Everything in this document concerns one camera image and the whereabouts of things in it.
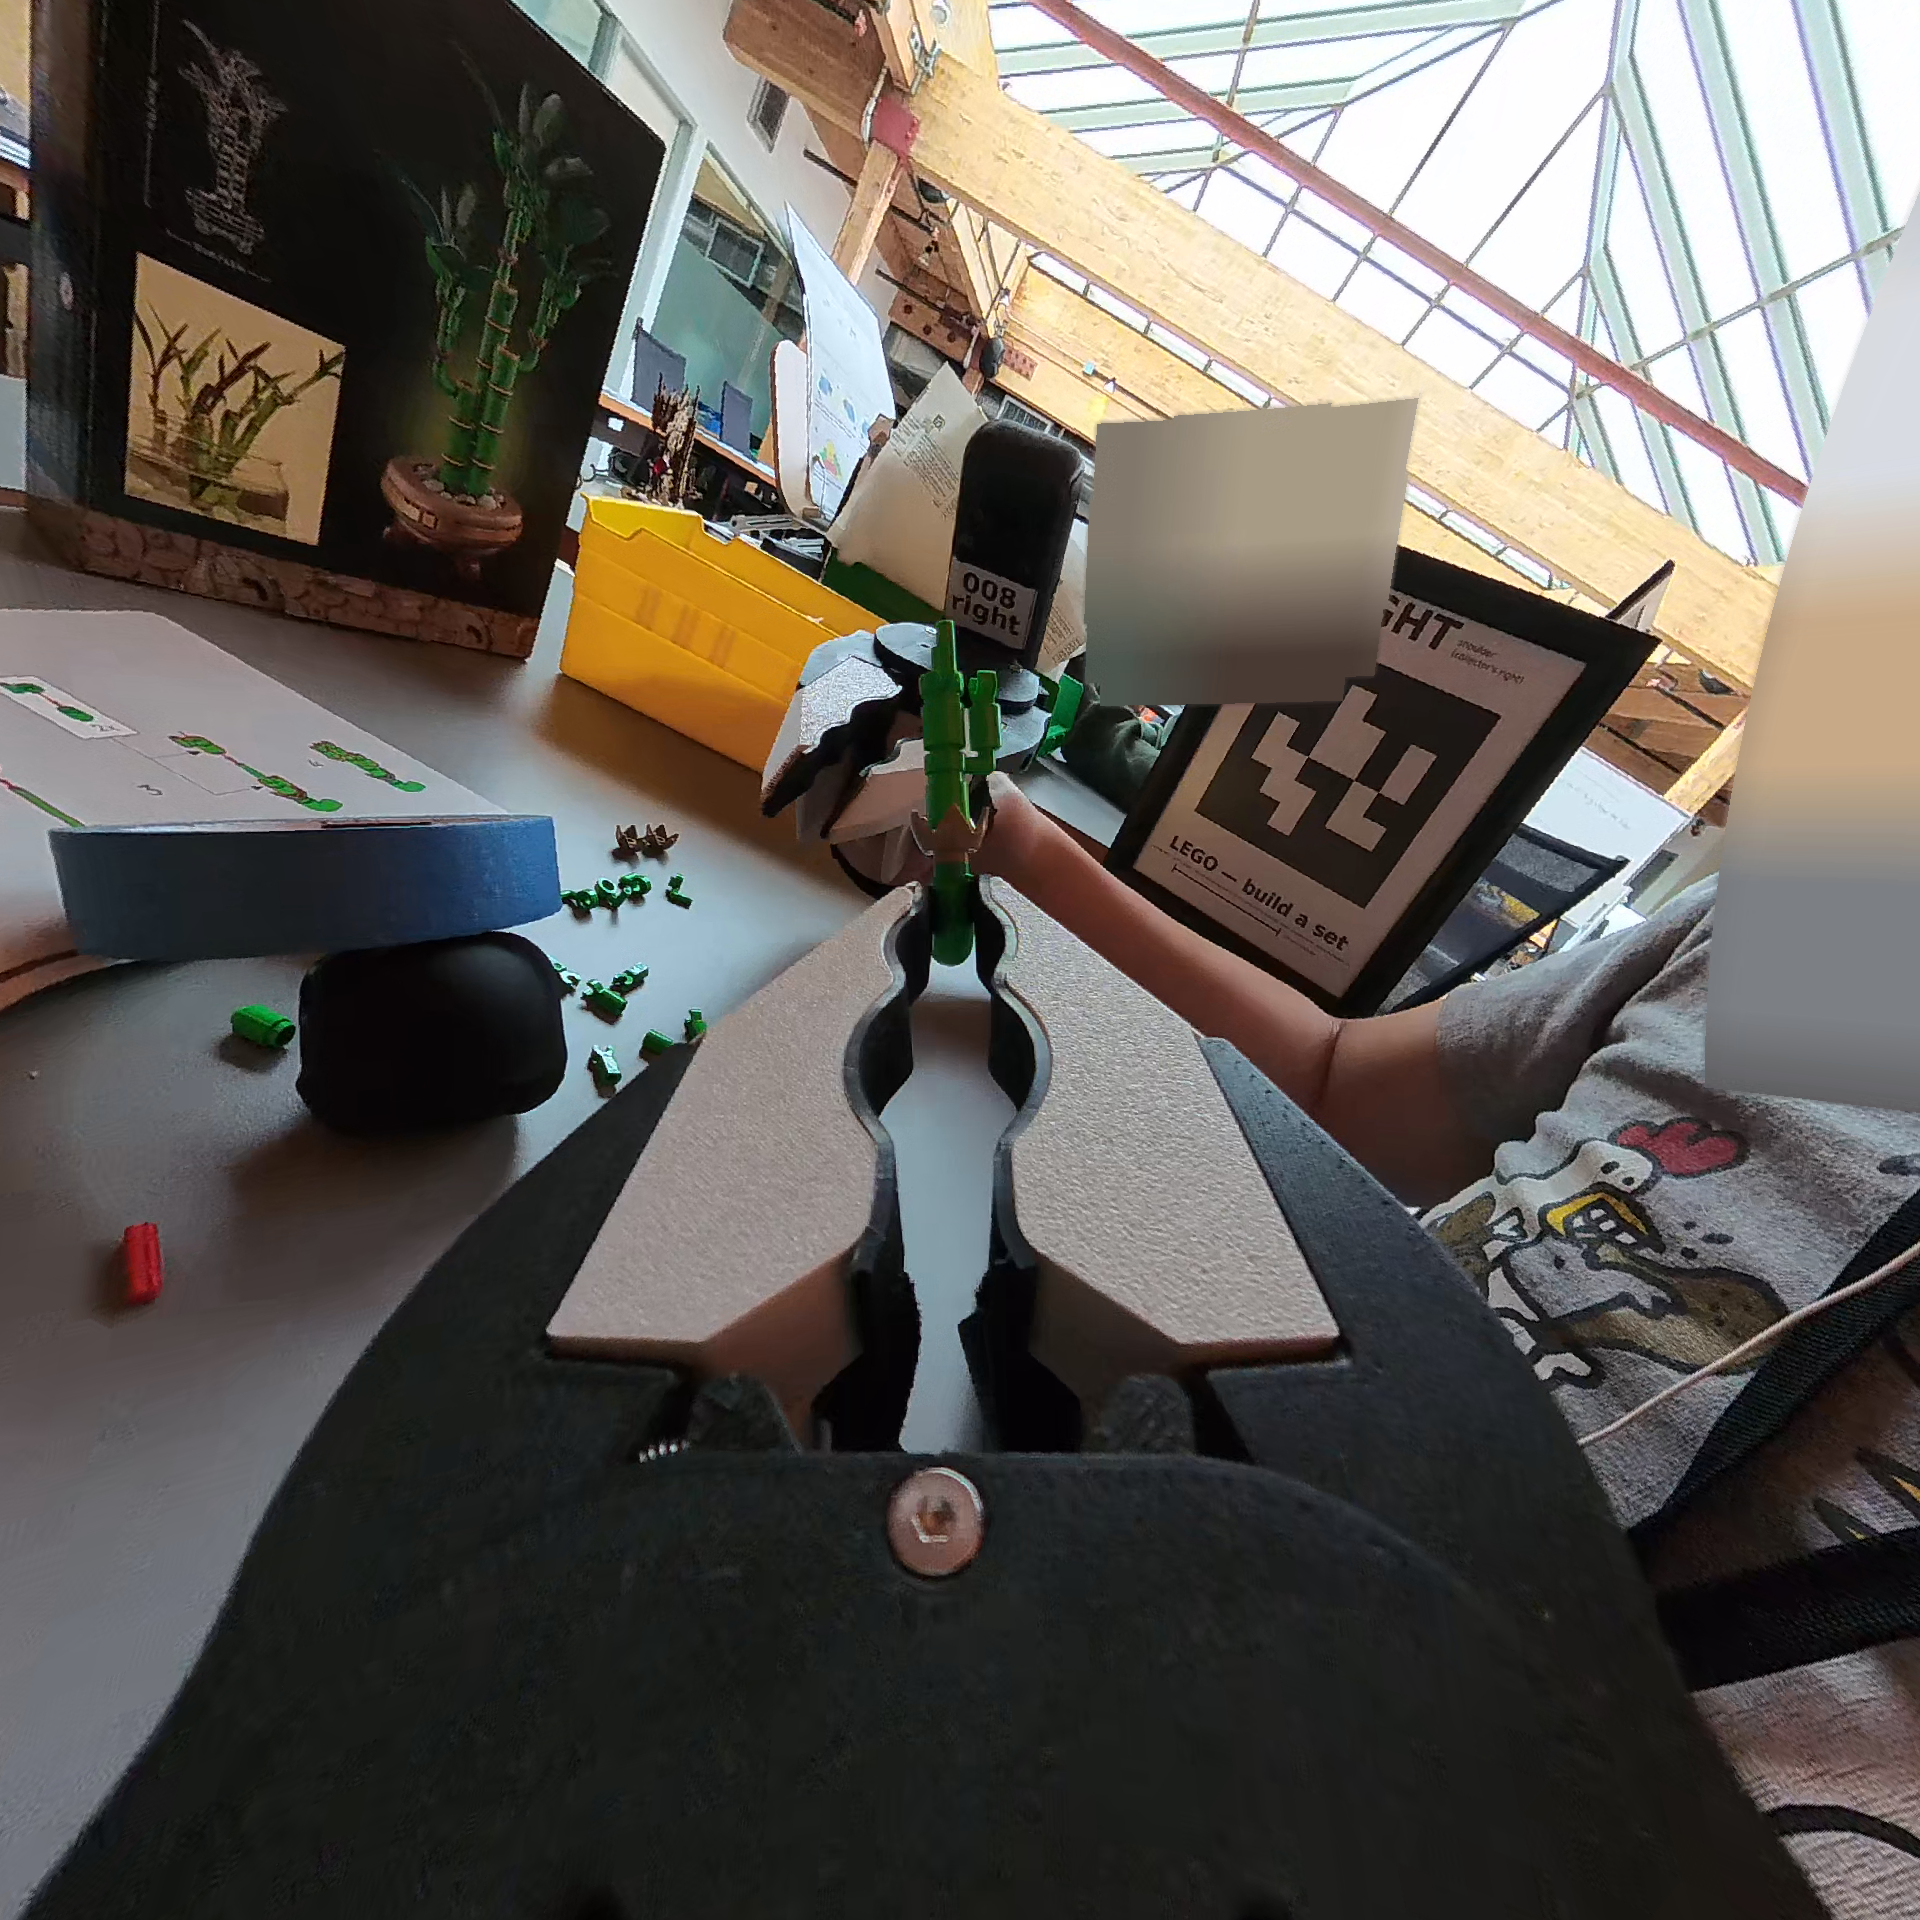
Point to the black lego set box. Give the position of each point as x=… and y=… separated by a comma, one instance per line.
x=375, y=300

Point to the blue masking tape roll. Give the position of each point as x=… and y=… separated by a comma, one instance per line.
x=301, y=885

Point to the black framed marker sign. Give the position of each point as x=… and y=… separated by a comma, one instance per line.
x=1350, y=779

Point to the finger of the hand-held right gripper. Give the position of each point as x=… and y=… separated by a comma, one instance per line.
x=821, y=721
x=885, y=818

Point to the green lego bamboo stem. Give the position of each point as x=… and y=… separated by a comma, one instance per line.
x=950, y=735

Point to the green plastic bin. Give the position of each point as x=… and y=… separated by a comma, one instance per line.
x=869, y=588

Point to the person in grey shirt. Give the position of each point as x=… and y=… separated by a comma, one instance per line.
x=1650, y=1050

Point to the white display board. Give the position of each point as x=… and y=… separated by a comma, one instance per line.
x=840, y=345

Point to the green lego pieces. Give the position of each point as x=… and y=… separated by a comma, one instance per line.
x=599, y=897

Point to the white paper bag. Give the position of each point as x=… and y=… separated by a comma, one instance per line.
x=914, y=464

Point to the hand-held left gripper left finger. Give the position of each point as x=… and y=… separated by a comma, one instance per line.
x=720, y=1200

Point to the yellow plastic bin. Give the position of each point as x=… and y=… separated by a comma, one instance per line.
x=674, y=628

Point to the person's right forearm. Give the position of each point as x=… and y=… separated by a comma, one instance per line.
x=1200, y=1019

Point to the brown lego tree model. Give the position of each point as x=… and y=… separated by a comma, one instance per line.
x=674, y=435

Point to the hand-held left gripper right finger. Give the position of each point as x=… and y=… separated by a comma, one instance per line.
x=1156, y=1200

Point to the green lego cylinder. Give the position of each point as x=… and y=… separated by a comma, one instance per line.
x=263, y=1026

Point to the lego instruction booklet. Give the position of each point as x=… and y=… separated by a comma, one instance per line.
x=182, y=705

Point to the black rounded object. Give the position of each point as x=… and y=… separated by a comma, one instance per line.
x=436, y=1035

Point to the red lego piece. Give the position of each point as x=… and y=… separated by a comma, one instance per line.
x=140, y=1261

